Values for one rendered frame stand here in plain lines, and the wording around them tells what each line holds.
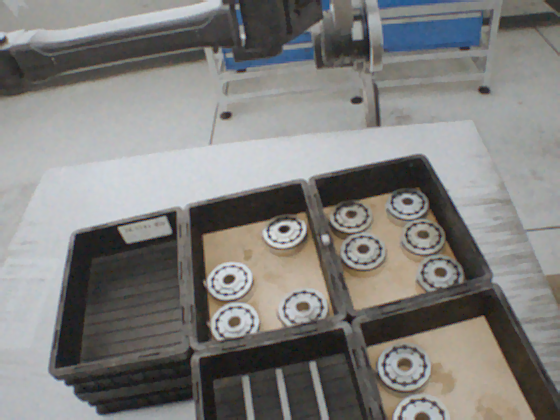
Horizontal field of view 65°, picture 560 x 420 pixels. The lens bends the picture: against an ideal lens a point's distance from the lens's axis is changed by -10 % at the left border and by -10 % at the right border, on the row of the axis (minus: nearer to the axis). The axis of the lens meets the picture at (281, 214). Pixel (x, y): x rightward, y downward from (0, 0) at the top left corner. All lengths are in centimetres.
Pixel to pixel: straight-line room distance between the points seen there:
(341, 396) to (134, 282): 57
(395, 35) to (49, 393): 245
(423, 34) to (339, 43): 172
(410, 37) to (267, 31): 231
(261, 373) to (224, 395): 9
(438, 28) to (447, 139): 138
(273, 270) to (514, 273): 61
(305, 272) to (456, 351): 37
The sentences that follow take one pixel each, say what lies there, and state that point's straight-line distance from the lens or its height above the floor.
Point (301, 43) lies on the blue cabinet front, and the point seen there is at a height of 44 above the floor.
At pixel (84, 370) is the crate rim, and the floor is 93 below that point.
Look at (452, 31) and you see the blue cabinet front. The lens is 297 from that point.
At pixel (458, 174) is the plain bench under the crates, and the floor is 70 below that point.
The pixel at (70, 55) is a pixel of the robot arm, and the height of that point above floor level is 146.
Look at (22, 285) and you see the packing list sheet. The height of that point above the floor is 70.
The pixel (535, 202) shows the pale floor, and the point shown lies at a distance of 252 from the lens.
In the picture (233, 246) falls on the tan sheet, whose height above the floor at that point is 83.
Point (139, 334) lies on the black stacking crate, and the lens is 111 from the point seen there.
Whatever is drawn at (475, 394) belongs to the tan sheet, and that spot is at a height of 83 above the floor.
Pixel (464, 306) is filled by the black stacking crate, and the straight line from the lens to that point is 98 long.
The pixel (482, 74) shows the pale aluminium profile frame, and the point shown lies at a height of 13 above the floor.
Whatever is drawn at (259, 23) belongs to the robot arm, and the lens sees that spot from 63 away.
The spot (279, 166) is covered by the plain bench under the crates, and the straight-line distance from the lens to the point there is 155.
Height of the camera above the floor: 170
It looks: 46 degrees down
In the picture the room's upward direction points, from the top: 12 degrees counter-clockwise
